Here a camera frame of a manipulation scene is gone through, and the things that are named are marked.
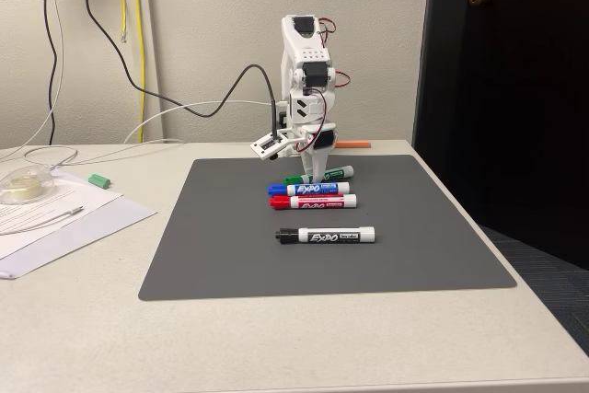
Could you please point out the green Expo marker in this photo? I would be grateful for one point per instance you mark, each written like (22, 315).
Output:
(338, 174)

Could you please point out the blue Expo marker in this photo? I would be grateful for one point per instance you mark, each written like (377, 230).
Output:
(313, 189)

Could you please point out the red Expo marker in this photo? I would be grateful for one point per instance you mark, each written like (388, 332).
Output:
(317, 202)

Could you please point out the black Expo marker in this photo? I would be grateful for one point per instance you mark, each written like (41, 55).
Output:
(331, 235)

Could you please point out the orange flat stick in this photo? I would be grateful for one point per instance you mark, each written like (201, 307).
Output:
(354, 144)

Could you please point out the grey rectangular mat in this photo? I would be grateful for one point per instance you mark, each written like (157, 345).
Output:
(322, 255)

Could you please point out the dark wooden door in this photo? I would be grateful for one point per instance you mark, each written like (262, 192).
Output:
(515, 89)

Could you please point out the blank white paper sheet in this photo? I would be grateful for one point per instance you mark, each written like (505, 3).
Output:
(110, 227)

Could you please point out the small green cap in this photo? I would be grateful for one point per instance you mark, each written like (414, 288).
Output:
(99, 180)

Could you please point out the printed white paper sheet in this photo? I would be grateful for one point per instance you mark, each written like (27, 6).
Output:
(83, 195)

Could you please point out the clear tape dispenser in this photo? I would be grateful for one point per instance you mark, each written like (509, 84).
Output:
(23, 183)

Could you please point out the white gripper camera module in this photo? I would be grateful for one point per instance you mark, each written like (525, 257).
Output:
(267, 146)

